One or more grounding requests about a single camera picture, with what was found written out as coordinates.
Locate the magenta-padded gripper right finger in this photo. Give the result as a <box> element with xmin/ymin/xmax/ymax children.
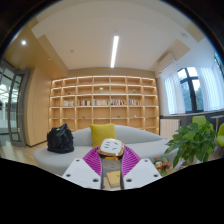
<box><xmin>121</xmin><ymin>148</ymin><xmax>164</xmax><ymax>191</ymax></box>

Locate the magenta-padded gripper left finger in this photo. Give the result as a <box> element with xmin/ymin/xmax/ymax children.
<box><xmin>61</xmin><ymin>148</ymin><xmax>103</xmax><ymax>191</ymax></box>

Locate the curved grey sofa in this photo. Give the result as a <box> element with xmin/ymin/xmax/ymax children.
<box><xmin>33</xmin><ymin>124</ymin><xmax>181</xmax><ymax>177</ymax></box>

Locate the black backpack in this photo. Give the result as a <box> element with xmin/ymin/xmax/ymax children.
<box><xmin>46</xmin><ymin>123</ymin><xmax>75</xmax><ymax>154</ymax></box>

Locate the yellow cushion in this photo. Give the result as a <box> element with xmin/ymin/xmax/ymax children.
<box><xmin>88</xmin><ymin>123</ymin><xmax>118</xmax><ymax>149</ymax></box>

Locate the green potted plant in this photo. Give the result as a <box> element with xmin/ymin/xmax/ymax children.
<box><xmin>164</xmin><ymin>121</ymin><xmax>218</xmax><ymax>169</ymax></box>

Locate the lit wooden shelf unit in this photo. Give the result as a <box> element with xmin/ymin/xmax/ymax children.
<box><xmin>48</xmin><ymin>75</ymin><xmax>160</xmax><ymax>135</ymax></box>

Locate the lime green chair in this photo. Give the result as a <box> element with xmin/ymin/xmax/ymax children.
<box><xmin>191</xmin><ymin>114</ymin><xmax>214</xmax><ymax>132</ymax></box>
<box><xmin>215</xmin><ymin>123</ymin><xmax>224</xmax><ymax>148</ymax></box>

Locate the white sheer curtain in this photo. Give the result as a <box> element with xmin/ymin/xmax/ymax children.
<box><xmin>199</xmin><ymin>66</ymin><xmax>224</xmax><ymax>112</ymax></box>
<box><xmin>163</xmin><ymin>71</ymin><xmax>186</xmax><ymax>115</ymax></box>

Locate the dark-framed window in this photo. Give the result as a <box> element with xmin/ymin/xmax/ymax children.
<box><xmin>176</xmin><ymin>66</ymin><xmax>204</xmax><ymax>114</ymax></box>

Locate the long ceiling light strip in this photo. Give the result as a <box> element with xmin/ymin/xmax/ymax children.
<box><xmin>110</xmin><ymin>35</ymin><xmax>120</xmax><ymax>69</ymax></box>

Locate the beige wall radiator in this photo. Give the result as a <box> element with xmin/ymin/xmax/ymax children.
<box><xmin>159</xmin><ymin>118</ymin><xmax>181</xmax><ymax>140</ymax></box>

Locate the glass door with grey frame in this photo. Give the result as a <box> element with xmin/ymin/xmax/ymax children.
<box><xmin>0</xmin><ymin>59</ymin><xmax>30</xmax><ymax>148</ymax></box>

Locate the white wall air conditioner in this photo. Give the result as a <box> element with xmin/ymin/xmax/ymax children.
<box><xmin>156</xmin><ymin>52</ymin><xmax>177</xmax><ymax>73</ymax></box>

